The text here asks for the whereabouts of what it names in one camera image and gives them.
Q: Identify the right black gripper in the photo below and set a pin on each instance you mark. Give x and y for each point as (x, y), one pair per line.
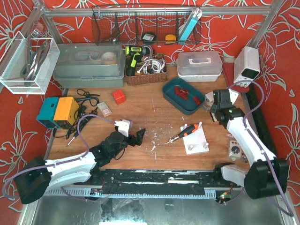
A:
(213, 112)

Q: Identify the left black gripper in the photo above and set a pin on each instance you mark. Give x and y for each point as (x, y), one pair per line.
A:
(132, 140)

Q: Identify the orange black screwdriver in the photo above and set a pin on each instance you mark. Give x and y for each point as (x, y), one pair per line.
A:
(185, 132)

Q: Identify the large red spring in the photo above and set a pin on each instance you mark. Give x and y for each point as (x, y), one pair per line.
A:
(179, 90)

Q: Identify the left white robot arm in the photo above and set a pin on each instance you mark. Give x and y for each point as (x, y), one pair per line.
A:
(40, 176)

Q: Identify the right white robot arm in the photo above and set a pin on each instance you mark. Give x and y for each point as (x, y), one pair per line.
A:
(267, 175)

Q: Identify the red spring in tray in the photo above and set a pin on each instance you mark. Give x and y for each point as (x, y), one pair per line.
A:
(184, 96)
(197, 100)

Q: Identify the small clear screw box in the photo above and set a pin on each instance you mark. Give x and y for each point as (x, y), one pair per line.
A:
(105, 110)

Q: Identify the white peg board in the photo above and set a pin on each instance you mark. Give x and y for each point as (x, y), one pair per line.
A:
(196, 142)

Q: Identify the small clear parts box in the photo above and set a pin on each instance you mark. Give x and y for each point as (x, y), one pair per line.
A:
(235, 151)

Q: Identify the teal plastic tray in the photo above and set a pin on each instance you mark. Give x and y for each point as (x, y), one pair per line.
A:
(187, 107)

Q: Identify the red cube adapter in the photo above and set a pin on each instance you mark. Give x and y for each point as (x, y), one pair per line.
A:
(119, 97)

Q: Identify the white power supply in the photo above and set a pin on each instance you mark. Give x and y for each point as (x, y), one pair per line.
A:
(246, 66)

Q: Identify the white plastic lidded box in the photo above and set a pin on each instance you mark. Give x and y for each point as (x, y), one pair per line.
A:
(199, 66)

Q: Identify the soldering iron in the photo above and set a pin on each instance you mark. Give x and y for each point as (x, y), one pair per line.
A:
(74, 136)

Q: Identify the brown wicker basket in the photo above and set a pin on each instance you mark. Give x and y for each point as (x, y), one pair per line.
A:
(149, 70)

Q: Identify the yellow soldering station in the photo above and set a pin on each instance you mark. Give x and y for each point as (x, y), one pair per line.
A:
(64, 115)

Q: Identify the green black drill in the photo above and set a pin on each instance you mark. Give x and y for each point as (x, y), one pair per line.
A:
(136, 53)

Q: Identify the yellow tape measure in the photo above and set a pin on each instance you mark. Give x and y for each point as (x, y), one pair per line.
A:
(170, 39)

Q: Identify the teal device box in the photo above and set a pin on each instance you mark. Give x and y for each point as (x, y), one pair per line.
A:
(47, 112)

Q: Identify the grey plastic storage box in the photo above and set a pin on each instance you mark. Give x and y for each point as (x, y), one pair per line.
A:
(87, 65)

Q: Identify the blue white case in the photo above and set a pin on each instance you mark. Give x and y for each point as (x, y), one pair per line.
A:
(186, 29)

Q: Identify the clear acrylic box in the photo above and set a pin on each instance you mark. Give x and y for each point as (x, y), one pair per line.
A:
(30, 68)

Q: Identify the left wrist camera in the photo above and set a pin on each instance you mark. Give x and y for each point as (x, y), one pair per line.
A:
(123, 126)

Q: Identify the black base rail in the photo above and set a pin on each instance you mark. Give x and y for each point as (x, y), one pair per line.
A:
(154, 183)

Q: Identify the black wire basket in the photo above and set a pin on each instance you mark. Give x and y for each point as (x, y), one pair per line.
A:
(119, 28)

